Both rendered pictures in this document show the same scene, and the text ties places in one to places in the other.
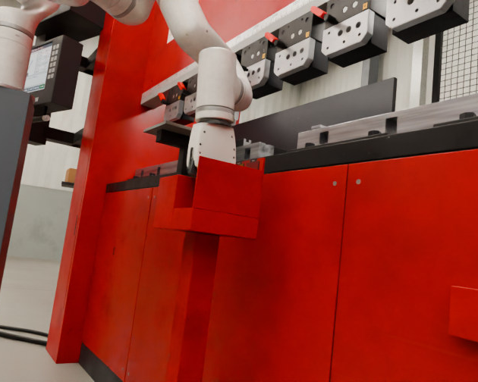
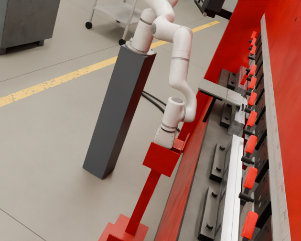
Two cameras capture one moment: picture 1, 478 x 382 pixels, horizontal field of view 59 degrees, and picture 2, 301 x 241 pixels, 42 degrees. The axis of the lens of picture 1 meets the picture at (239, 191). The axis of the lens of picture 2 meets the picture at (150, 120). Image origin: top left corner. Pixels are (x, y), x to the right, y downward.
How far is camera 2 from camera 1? 1.60 m
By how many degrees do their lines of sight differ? 51
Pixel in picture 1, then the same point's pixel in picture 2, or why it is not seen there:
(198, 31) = (174, 85)
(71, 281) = not seen: hidden behind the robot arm
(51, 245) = not seen: hidden behind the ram
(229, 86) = (172, 118)
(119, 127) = (240, 34)
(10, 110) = (136, 63)
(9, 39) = (143, 28)
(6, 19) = (144, 18)
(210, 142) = (160, 136)
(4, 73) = (138, 44)
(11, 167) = (132, 87)
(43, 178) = not seen: outside the picture
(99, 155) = (221, 50)
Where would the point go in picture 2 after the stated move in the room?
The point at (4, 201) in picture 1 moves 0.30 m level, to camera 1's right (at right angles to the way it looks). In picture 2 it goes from (128, 100) to (157, 125)
